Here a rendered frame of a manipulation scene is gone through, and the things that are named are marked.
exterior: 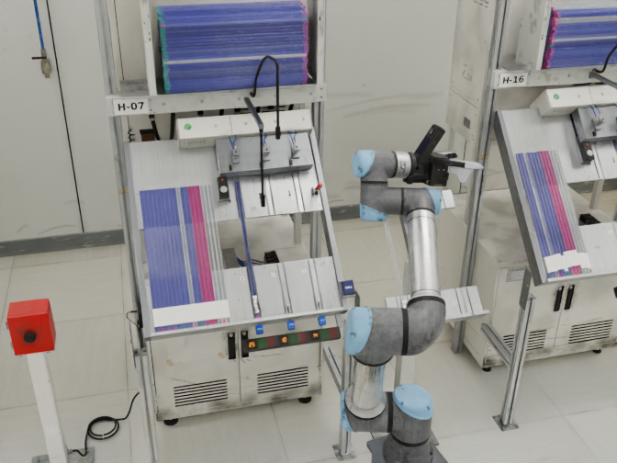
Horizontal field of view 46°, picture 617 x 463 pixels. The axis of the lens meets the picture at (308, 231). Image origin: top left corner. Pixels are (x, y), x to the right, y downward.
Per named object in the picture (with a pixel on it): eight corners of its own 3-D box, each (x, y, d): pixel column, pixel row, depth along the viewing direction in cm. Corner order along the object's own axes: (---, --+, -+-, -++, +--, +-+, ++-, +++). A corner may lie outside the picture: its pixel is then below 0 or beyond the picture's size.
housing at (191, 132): (307, 144, 280) (313, 128, 267) (178, 155, 269) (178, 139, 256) (303, 126, 282) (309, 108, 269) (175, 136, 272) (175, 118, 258)
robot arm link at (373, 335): (390, 440, 211) (409, 339, 170) (338, 438, 211) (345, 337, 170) (388, 402, 219) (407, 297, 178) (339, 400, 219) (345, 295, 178)
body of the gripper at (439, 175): (436, 179, 211) (398, 179, 207) (441, 151, 208) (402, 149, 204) (449, 186, 204) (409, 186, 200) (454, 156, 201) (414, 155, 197)
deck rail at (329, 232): (344, 313, 260) (349, 310, 254) (340, 314, 259) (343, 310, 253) (310, 133, 281) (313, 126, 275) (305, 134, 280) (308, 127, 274)
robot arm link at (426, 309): (456, 344, 170) (442, 177, 197) (409, 344, 170) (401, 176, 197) (449, 364, 180) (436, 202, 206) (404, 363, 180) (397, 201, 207)
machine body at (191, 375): (321, 405, 315) (324, 285, 286) (157, 433, 300) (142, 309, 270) (288, 320, 371) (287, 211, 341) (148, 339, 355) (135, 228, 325)
